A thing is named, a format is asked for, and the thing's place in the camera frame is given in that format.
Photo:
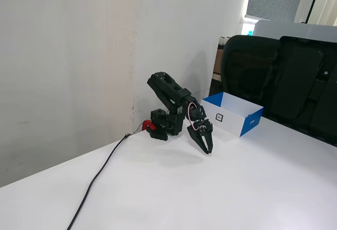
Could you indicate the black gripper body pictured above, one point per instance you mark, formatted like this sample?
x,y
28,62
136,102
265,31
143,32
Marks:
x,y
199,132

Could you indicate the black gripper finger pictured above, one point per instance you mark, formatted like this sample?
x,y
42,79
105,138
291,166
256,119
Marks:
x,y
197,138
210,141

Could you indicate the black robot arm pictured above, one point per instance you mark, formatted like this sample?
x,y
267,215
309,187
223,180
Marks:
x,y
168,88

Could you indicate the blue and white cardboard box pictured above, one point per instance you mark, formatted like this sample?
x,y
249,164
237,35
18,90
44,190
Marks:
x,y
231,120

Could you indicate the red clamp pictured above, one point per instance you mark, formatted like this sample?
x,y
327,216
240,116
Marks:
x,y
146,124

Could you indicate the brown cabinet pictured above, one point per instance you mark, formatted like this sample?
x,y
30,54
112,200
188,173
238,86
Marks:
x,y
218,61

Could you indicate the black mesh office chair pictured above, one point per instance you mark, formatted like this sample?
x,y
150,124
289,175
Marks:
x,y
245,69

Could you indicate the black plastic chair back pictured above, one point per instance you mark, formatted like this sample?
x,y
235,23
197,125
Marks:
x,y
300,82

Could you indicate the white translucent panel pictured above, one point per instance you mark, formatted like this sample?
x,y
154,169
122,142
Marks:
x,y
289,30

